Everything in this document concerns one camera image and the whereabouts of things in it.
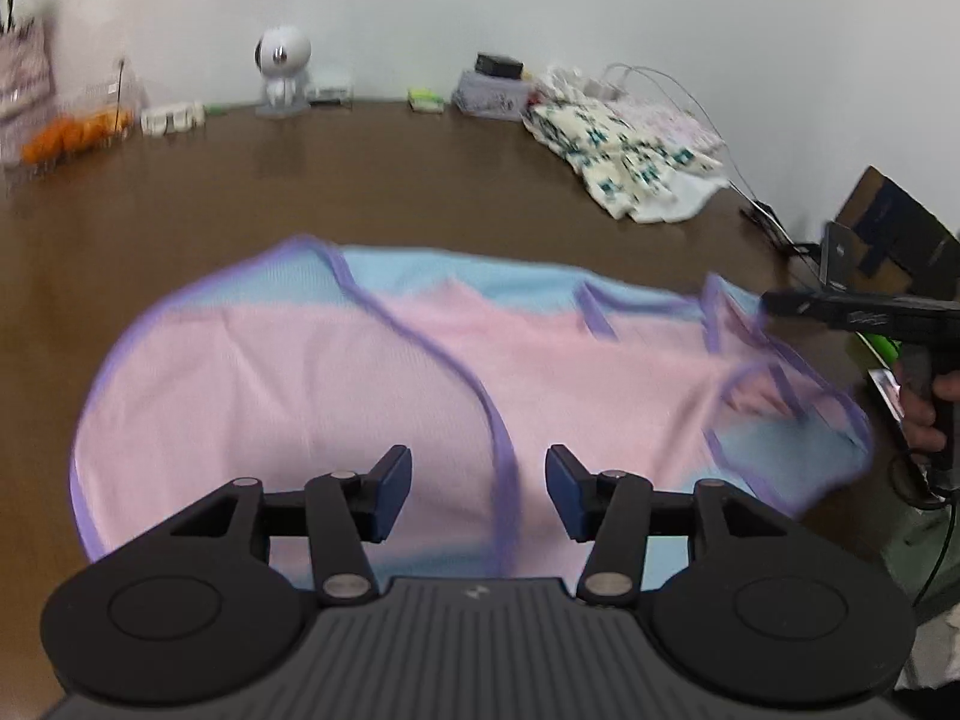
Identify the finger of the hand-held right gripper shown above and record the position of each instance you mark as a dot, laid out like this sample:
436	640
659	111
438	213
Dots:
795	305

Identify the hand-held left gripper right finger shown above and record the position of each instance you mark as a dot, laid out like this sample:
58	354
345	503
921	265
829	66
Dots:
562	491

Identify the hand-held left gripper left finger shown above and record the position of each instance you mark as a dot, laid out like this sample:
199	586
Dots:
394	487

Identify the pink blue garment purple trim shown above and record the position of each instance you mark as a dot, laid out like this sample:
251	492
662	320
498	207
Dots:
300	390

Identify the pink floral garment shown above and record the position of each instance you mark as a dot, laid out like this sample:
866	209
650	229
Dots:
675	124

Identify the cream garment teal flowers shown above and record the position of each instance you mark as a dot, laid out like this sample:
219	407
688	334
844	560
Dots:
600	142

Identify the person's right hand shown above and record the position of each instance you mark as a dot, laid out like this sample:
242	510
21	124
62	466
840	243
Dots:
921	424

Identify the bright green object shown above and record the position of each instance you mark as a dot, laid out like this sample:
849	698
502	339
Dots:
881	349

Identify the smartphone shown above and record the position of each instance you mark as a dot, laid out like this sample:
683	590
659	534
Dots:
885	390

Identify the cardboard box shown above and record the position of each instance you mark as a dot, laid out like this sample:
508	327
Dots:
900	217

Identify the small black box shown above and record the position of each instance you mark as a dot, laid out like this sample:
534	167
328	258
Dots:
499	65

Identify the small green object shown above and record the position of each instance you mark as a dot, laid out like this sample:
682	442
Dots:
425	99

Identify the clear container of orange peels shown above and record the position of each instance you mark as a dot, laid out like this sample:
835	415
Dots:
75	135

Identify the white round camera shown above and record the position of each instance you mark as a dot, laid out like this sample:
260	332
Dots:
281	52

